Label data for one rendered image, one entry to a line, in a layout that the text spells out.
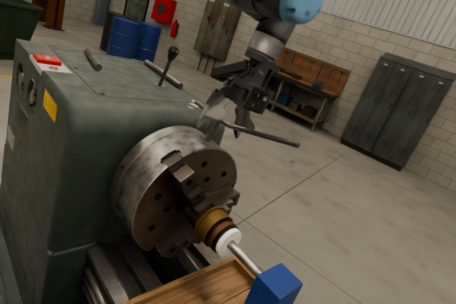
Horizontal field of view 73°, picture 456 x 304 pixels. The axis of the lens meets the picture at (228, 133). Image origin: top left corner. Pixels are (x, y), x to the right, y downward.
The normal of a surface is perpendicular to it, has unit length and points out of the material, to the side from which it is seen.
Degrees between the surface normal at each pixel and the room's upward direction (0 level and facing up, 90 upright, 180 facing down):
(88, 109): 36
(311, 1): 90
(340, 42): 90
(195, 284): 0
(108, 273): 26
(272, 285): 0
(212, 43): 90
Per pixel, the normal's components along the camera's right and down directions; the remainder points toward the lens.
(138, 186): -0.55, -0.30
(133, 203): -0.66, -0.10
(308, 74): -0.55, 0.10
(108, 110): 0.59, -0.56
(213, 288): 0.32, -0.89
